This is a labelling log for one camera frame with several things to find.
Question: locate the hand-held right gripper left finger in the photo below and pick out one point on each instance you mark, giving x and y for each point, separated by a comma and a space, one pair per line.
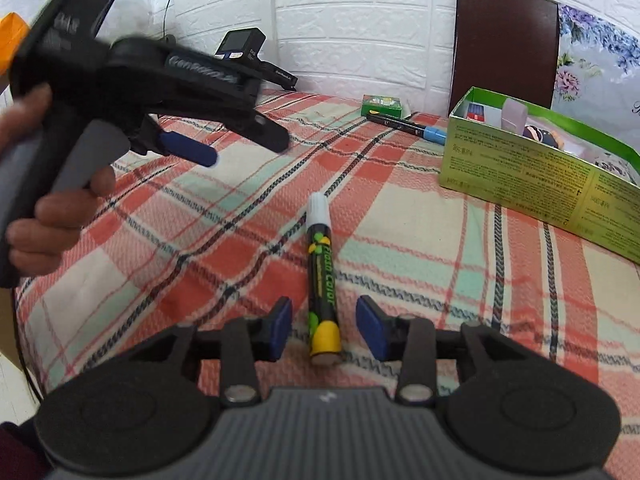
280, 330

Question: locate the person's dark red clothing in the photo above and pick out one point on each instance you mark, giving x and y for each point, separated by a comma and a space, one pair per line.
15, 452

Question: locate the colourful cartoon packet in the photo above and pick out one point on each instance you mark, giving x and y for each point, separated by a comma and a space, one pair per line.
542, 136

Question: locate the blue capped black marker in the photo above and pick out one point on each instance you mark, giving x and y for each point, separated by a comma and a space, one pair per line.
405, 127

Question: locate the floral cloth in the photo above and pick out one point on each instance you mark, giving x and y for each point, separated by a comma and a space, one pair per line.
600, 60

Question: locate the black idle gripper device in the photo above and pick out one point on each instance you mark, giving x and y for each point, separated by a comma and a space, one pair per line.
245, 57

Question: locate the green cardboard box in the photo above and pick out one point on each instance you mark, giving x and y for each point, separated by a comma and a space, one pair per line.
525, 180

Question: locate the blue and red small box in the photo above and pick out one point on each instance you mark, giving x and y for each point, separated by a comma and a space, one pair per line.
476, 111

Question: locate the orange object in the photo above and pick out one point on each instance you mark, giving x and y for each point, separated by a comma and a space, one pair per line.
11, 42

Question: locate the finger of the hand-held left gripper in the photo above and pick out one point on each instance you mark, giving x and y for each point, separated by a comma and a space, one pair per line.
192, 150
265, 135

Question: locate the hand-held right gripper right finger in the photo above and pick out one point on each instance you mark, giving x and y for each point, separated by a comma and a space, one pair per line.
372, 327

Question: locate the red plaid blanket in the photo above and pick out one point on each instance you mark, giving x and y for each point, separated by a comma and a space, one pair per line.
210, 250

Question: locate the small green box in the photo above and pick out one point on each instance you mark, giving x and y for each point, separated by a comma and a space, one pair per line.
382, 106

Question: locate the person's left hand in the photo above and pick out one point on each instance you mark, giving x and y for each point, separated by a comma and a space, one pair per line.
50, 225

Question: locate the brown chair back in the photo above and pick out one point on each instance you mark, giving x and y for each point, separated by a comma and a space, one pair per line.
505, 45

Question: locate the grey translucent plastic case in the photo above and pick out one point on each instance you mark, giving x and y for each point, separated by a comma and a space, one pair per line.
515, 115

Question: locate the yellow capped black marker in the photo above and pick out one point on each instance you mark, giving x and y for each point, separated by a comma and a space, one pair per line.
322, 280

